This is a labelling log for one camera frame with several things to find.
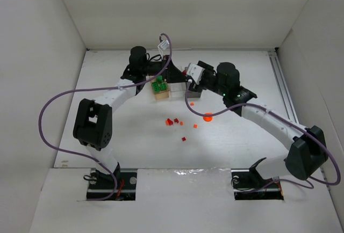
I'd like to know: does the green long lego brick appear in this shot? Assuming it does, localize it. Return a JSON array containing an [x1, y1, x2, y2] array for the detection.
[[152, 82, 160, 94]]

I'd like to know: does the green square lego brick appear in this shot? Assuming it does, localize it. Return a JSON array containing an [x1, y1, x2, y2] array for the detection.
[[156, 76, 163, 83]]

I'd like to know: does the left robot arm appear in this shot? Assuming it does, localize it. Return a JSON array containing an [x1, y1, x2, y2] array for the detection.
[[73, 46, 186, 181]]

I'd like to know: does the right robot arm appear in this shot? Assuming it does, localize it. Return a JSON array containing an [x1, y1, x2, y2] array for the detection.
[[187, 61, 328, 183]]

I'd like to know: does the clear container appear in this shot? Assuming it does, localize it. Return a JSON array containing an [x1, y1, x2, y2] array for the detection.
[[169, 83, 186, 98]]

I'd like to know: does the orange translucent container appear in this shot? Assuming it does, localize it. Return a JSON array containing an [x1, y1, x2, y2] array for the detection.
[[150, 77, 170, 100]]

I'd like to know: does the grey translucent container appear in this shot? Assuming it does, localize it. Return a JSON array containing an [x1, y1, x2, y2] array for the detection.
[[185, 87, 203, 99]]

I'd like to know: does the orange round lego piece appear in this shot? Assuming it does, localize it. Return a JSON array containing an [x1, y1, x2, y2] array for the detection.
[[203, 113, 213, 122]]

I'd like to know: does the orange red lego piece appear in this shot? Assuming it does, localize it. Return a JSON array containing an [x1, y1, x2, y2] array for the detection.
[[166, 119, 174, 126]]

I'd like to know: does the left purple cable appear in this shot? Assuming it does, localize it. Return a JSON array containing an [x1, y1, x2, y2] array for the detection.
[[38, 32, 173, 201]]

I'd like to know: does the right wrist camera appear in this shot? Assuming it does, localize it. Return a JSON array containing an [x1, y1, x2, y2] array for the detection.
[[186, 63, 205, 85]]

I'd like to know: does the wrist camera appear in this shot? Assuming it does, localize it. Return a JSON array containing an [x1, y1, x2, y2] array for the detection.
[[157, 40, 170, 55], [186, 63, 205, 85]]

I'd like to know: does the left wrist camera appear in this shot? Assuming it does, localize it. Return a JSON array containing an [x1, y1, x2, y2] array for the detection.
[[157, 40, 170, 55]]

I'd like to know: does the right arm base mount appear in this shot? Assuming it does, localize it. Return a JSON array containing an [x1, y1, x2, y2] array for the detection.
[[231, 158, 284, 201]]

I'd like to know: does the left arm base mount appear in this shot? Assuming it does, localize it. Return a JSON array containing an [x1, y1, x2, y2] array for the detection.
[[83, 169, 138, 201]]

